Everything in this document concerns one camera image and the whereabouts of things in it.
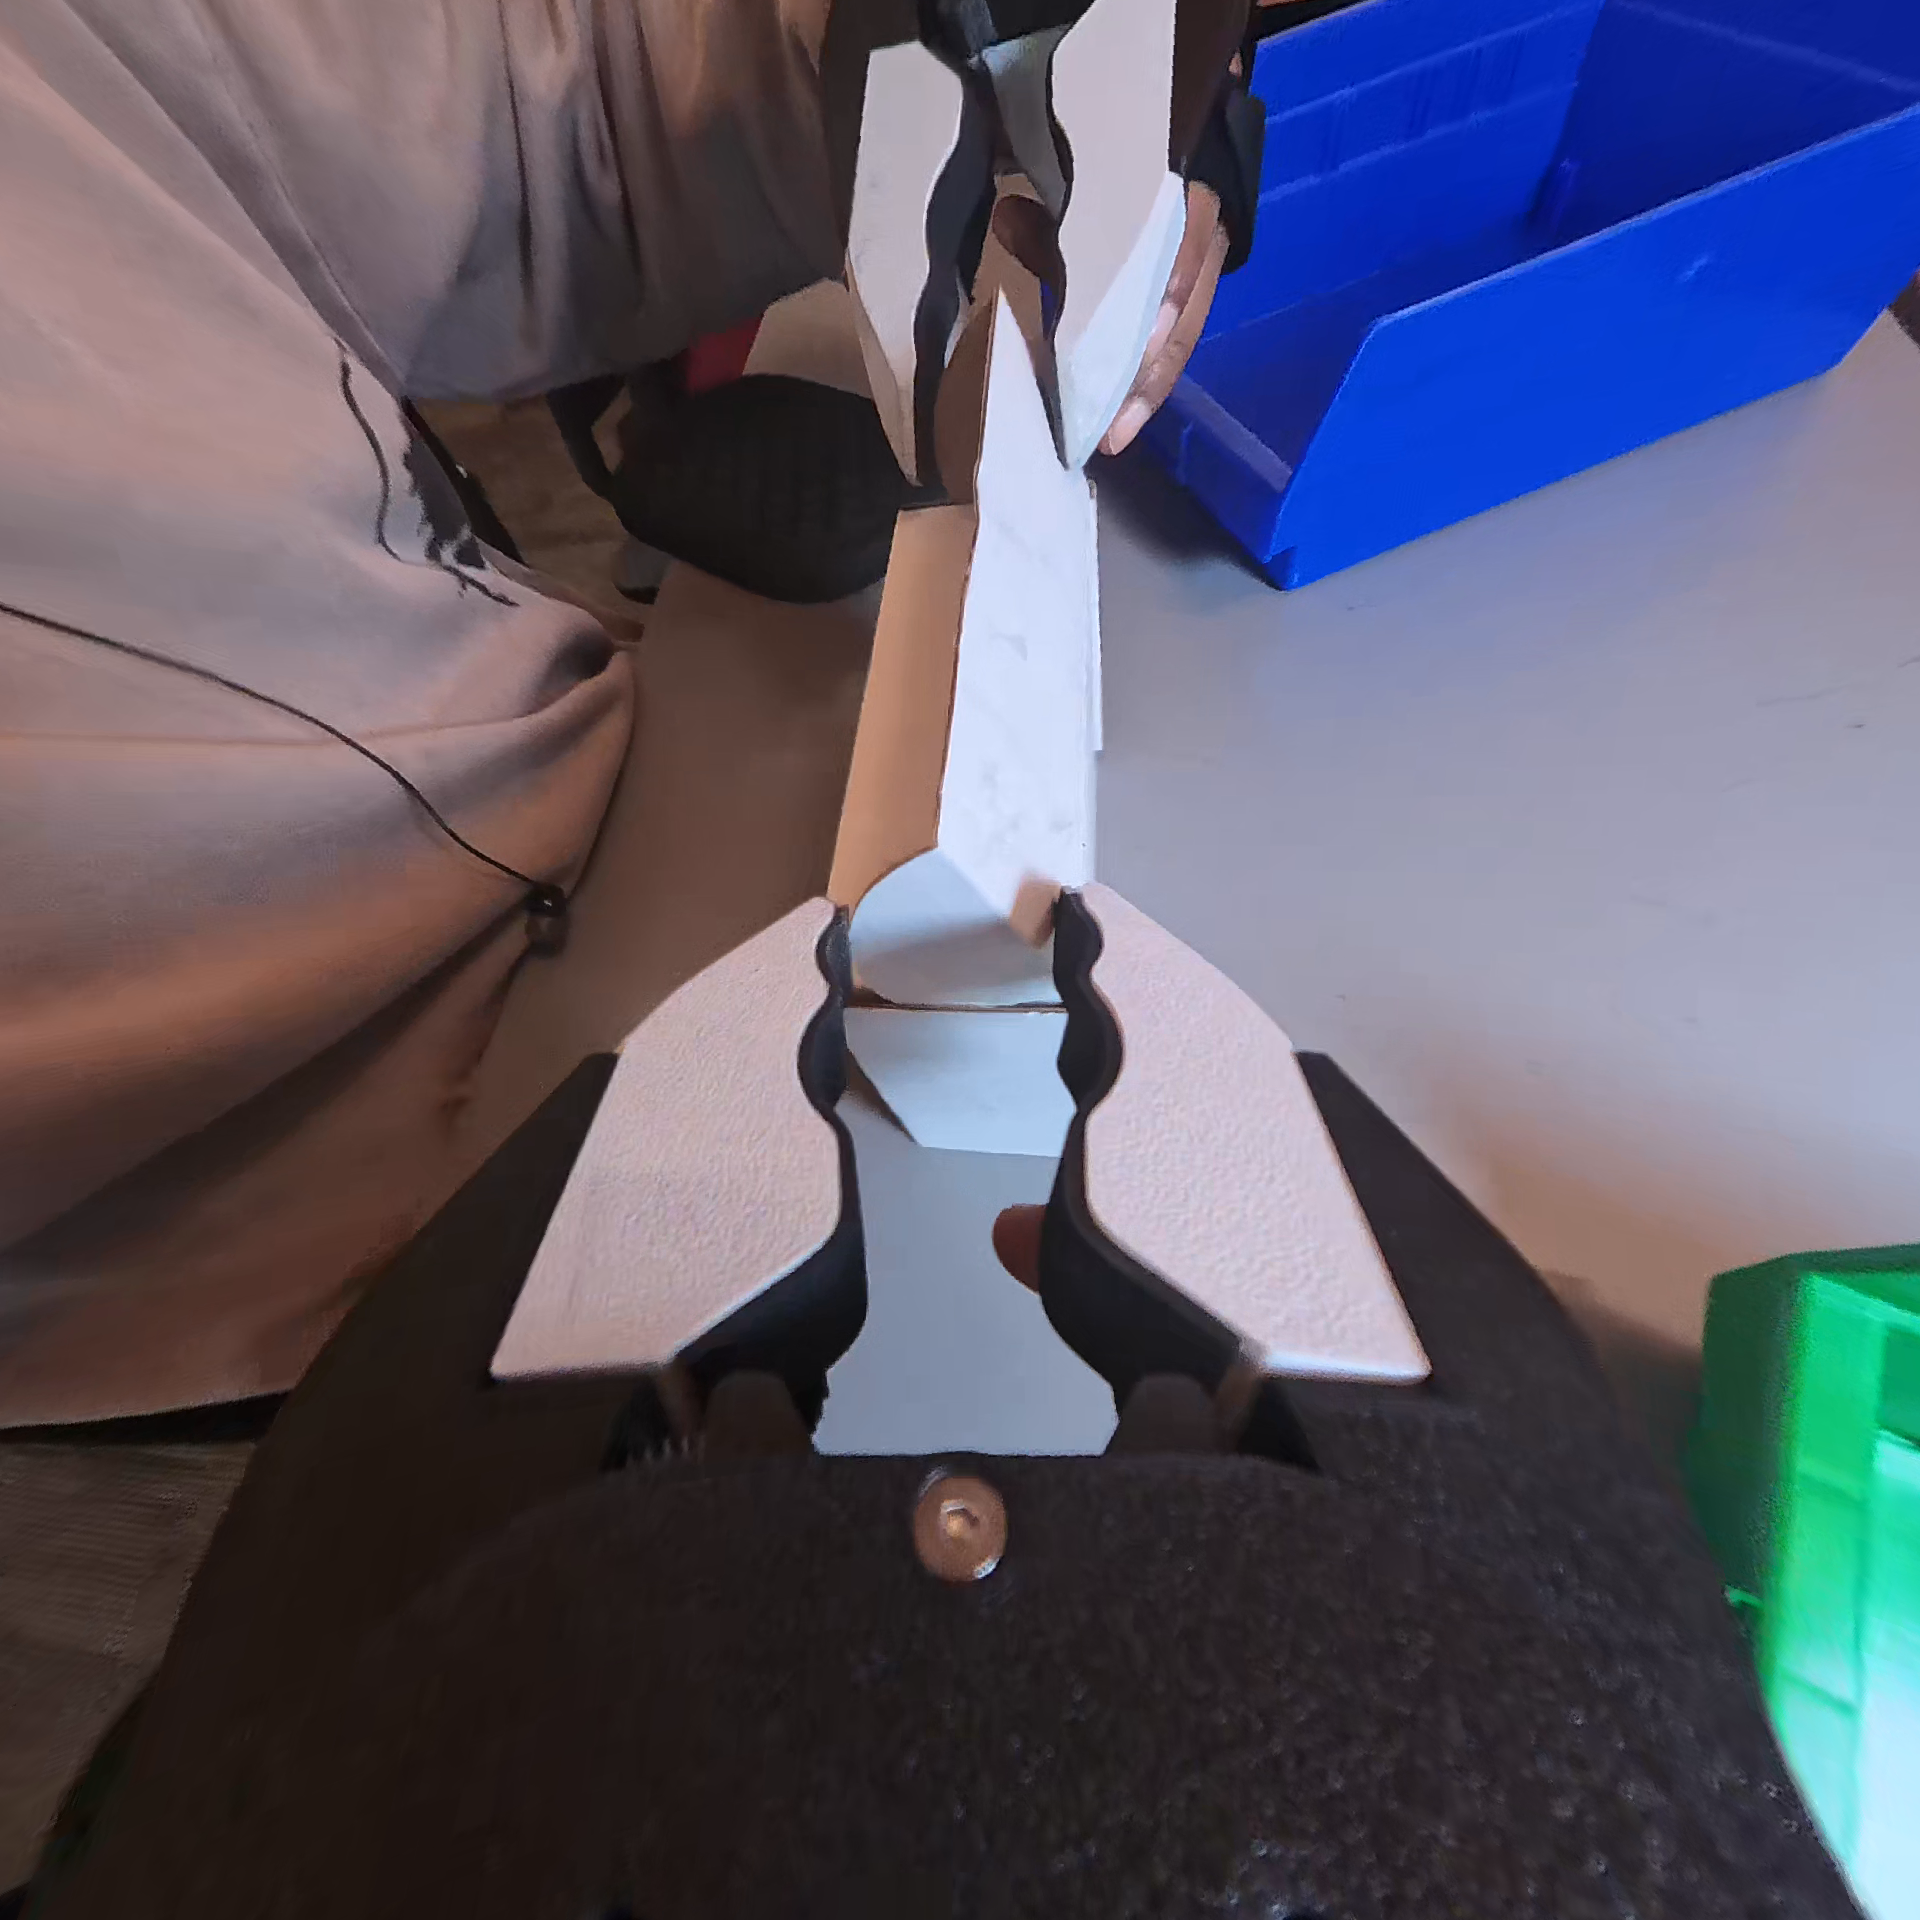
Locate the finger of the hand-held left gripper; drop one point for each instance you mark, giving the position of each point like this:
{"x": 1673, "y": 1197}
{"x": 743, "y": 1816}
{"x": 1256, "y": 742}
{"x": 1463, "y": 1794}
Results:
{"x": 1126, "y": 194}
{"x": 901, "y": 194}

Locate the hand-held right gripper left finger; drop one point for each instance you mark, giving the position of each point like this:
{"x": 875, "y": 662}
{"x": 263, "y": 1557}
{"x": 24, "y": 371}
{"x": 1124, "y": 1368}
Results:
{"x": 692, "y": 1171}

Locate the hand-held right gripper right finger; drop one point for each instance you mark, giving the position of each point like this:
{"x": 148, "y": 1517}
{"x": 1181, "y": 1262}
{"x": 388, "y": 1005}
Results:
{"x": 1231, "y": 1171}

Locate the blue plastic bin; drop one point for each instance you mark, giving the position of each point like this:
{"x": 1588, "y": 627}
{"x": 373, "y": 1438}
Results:
{"x": 1501, "y": 300}

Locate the white cardboard box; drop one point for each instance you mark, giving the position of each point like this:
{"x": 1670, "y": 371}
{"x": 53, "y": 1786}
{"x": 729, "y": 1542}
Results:
{"x": 1020, "y": 721}

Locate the green plastic bin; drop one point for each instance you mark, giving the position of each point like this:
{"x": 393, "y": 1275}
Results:
{"x": 1829, "y": 1500}

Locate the person's left hand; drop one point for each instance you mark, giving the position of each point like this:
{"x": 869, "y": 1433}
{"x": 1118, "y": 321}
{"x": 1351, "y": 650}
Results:
{"x": 1185, "y": 315}

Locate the person's right hand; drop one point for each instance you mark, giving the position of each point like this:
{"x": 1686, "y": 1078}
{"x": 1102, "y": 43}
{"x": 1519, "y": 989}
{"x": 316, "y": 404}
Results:
{"x": 1020, "y": 1243}

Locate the black round mat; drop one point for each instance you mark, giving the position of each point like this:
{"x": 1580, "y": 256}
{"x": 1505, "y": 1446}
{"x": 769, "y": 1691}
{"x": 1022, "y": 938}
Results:
{"x": 751, "y": 481}

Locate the person in grey shirt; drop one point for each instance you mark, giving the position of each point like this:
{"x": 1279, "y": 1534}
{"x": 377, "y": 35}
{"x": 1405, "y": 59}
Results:
{"x": 224, "y": 900}

